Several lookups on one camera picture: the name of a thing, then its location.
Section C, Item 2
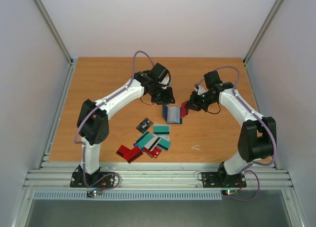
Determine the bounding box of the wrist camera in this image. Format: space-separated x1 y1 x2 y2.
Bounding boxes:
195 83 206 95
159 76 170 87

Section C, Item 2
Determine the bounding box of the aluminium rail frame front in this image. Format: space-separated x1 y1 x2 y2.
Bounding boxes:
23 162 294 190

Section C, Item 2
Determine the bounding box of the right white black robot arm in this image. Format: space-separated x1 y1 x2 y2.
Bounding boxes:
182 70 277 188

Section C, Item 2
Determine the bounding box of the grey slotted cable duct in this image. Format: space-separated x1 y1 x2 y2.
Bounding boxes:
33 190 222 201

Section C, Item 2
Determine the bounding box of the right circuit board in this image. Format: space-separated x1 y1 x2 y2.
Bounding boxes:
222 189 240 196

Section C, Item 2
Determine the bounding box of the white card under teal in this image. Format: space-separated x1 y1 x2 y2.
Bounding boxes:
145 134 161 151

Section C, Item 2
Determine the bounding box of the teal card middle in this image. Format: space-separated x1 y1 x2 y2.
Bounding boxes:
157 138 171 151

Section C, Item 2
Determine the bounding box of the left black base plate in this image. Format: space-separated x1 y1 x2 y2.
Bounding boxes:
70 171 118 188

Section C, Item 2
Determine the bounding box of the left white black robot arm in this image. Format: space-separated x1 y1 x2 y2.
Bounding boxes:
74 63 175 187

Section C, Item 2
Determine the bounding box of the navy blue card holder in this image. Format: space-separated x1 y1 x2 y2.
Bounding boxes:
162 105 182 124

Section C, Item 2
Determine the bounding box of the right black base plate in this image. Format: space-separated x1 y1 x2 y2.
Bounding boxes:
201 172 247 188

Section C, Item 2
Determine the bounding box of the left aluminium corner post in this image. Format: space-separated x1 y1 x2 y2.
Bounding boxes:
27 0 74 65

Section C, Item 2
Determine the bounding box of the teal card right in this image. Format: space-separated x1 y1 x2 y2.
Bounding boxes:
153 124 170 136

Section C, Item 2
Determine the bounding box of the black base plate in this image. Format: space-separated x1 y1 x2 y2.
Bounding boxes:
70 171 118 188
201 172 247 188

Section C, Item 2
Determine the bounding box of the red card with chip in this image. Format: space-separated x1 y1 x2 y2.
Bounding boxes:
143 147 162 158

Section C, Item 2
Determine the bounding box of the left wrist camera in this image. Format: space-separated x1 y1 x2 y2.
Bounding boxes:
159 76 170 87

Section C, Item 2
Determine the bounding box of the left circuit board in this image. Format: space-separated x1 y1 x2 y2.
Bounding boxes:
86 189 103 198

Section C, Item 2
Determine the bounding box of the right aluminium corner post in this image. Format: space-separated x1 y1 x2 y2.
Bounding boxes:
243 0 284 67

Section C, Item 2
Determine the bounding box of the circuit board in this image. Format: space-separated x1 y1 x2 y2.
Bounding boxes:
86 189 103 198
222 189 240 196

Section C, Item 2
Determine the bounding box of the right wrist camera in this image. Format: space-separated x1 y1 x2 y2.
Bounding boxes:
195 83 206 95

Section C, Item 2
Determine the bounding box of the aluminium corner post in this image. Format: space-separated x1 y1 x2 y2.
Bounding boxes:
243 0 284 67
27 0 74 65

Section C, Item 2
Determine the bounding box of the red card bottom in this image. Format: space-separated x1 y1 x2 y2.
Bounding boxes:
116 145 143 163

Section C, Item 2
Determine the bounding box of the teal card left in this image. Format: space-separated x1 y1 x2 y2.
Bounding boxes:
136 131 154 148

